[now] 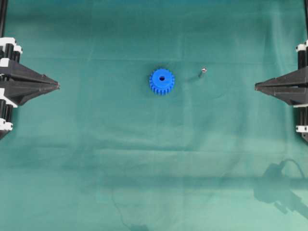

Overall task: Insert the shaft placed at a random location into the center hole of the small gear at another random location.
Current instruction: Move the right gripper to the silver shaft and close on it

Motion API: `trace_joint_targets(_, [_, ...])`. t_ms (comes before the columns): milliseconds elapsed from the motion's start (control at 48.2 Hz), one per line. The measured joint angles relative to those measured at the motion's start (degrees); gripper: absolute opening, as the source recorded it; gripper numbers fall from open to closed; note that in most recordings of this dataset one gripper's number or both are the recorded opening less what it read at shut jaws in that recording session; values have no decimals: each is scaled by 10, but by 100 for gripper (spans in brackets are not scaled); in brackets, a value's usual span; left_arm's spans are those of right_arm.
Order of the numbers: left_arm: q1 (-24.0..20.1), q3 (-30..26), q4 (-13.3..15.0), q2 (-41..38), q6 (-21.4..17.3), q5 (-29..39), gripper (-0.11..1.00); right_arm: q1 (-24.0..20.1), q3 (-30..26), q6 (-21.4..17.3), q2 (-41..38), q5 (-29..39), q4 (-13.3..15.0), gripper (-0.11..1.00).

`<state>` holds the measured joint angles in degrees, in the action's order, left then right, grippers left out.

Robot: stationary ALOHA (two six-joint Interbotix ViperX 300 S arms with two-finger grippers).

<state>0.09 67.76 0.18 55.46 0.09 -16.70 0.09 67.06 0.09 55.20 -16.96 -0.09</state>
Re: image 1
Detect left gripper rail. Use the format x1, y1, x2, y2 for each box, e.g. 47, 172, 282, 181
0, 37, 60, 139

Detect black vertical frame post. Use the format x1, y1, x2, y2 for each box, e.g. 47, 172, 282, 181
0, 0, 8, 38

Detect blue plastic spur gear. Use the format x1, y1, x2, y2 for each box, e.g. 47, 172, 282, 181
149, 68, 175, 95

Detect right gripper rail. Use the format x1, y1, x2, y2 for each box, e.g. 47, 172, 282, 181
255, 40, 308, 142

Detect green table cloth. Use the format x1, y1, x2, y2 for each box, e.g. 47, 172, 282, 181
0, 0, 308, 231

